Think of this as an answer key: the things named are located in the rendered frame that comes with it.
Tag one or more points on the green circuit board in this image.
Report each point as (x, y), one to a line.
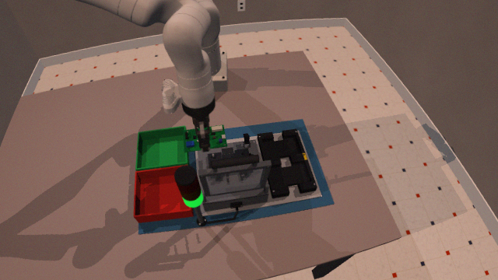
(217, 139)

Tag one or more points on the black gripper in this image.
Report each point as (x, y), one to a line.
(198, 117)

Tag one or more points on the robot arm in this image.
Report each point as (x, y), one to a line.
(186, 41)

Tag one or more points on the red open-top bin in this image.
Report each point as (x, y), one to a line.
(157, 196)

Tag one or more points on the green bin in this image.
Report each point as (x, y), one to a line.
(161, 148)

